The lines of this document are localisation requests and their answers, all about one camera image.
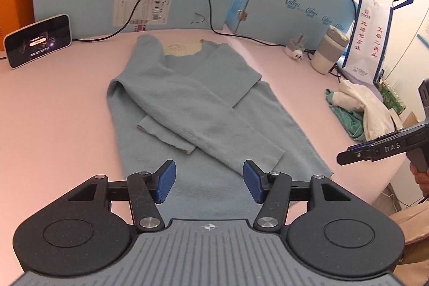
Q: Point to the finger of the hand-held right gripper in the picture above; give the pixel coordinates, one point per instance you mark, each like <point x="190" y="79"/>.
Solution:
<point x="358" y="156"/>
<point x="365" y="143"/>

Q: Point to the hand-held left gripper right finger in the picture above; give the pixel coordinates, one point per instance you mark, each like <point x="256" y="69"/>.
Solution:
<point x="253" y="182"/>

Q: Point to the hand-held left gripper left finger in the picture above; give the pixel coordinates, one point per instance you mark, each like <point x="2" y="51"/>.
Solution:
<point x="166" y="180"/>

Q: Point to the green t-shirt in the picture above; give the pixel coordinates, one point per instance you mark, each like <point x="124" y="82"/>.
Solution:
<point x="348" y="123"/>

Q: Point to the white garment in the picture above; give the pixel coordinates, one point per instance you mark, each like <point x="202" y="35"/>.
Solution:
<point x="372" y="108"/>

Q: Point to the light blue sweater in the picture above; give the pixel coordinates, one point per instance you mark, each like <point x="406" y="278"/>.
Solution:
<point x="214" y="111"/>

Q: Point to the person's right hand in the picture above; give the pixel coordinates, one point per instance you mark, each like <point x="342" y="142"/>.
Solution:
<point x="422" y="183"/>

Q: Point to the green box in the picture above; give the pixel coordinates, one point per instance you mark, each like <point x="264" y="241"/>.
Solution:
<point x="392" y="98"/>

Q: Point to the white grey tumbler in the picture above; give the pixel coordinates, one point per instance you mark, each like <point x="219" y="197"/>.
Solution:
<point x="326" y="54"/>

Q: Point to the white blue printed bag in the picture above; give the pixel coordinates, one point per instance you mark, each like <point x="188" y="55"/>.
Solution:
<point x="368" y="38"/>

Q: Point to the white plug-in device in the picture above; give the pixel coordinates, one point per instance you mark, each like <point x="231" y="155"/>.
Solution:
<point x="296" y="49"/>

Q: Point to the smart display clock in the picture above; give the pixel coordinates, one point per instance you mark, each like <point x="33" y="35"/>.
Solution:
<point x="37" y="41"/>

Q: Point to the printed wall poster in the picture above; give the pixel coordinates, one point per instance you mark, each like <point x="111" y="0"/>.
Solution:
<point x="423" y="28"/>

